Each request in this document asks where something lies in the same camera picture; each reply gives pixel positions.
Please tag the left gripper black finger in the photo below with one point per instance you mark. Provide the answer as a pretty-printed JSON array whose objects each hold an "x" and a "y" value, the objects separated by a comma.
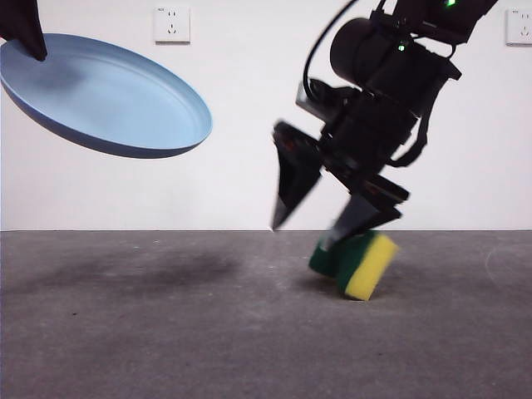
[{"x": 21, "y": 21}]

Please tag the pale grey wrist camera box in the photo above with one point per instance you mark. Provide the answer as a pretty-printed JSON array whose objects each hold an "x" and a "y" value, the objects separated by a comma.
[{"x": 309, "y": 106}]

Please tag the green and yellow sponge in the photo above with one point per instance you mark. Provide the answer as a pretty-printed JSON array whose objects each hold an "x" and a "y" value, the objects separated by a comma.
[{"x": 367, "y": 270}]

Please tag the blue round plate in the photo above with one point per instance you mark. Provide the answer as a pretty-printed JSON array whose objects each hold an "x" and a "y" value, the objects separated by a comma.
[{"x": 124, "y": 104}]

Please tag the white wall socket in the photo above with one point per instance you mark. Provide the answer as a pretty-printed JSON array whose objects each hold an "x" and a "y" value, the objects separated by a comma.
[
  {"x": 172, "y": 25},
  {"x": 519, "y": 27}
]

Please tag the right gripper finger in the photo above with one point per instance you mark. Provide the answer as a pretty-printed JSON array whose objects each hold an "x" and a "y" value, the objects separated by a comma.
[
  {"x": 295, "y": 174},
  {"x": 365, "y": 212}
]

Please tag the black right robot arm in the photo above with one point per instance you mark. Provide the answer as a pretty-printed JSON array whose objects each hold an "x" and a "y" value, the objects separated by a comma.
[{"x": 374, "y": 54}]

